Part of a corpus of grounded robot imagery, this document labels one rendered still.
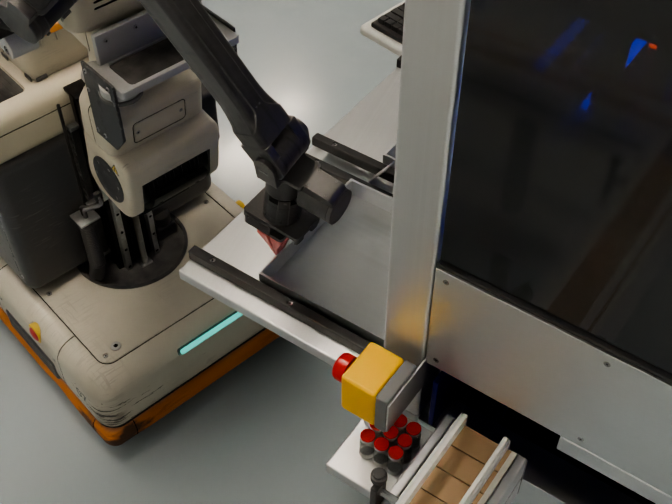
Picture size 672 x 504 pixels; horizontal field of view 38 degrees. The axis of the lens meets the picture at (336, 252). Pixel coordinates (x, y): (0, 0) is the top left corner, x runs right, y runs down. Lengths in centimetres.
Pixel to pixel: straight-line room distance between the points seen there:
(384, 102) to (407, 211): 79
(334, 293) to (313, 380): 99
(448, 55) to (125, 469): 167
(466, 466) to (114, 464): 128
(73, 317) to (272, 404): 54
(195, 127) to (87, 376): 64
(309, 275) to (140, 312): 84
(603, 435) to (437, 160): 40
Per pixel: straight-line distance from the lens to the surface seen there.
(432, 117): 100
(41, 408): 257
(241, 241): 162
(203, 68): 126
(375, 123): 183
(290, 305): 150
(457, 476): 131
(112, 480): 242
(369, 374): 126
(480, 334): 119
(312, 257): 159
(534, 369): 118
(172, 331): 228
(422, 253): 114
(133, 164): 190
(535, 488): 138
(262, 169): 135
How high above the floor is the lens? 206
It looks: 48 degrees down
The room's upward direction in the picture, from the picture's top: straight up
